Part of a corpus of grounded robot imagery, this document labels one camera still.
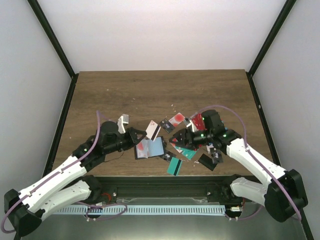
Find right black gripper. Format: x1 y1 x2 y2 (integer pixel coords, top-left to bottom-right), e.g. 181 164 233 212
169 128 214 151

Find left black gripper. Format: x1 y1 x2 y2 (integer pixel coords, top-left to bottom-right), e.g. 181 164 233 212
105 127 148 155

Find white card red circle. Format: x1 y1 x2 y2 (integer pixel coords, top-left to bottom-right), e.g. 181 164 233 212
171 143 185 153

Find black leather card holder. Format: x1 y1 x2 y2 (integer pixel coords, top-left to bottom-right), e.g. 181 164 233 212
134 136 166 160

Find red card with gold text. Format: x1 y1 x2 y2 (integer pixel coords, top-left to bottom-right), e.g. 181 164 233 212
191 113 206 132

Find plain black card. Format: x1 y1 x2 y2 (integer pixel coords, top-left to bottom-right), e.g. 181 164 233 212
198 153 217 171

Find black VIP card pile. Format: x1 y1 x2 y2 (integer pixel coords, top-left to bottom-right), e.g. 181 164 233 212
210 147 223 164

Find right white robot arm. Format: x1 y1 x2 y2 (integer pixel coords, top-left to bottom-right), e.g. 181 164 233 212
169 109 308 223

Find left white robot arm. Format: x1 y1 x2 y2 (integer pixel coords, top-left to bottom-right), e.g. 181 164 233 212
0 121 147 237

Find teal card upper pile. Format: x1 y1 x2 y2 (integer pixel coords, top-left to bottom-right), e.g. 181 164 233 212
181 148 197 160

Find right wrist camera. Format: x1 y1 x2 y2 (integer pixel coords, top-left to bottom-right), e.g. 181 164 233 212
183 117 198 133

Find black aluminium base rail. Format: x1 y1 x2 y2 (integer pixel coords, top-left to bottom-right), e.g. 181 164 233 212
84 174 242 204

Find light blue cable duct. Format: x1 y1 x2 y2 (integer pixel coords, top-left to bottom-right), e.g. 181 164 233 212
56 205 226 216

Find right black frame post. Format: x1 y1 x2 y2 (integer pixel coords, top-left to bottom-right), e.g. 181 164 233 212
246 0 297 78

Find black frame post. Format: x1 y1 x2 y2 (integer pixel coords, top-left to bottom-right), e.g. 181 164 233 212
27 0 76 79
246 0 297 78

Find left black frame post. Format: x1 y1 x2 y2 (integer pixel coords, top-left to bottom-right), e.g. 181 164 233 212
27 0 76 79

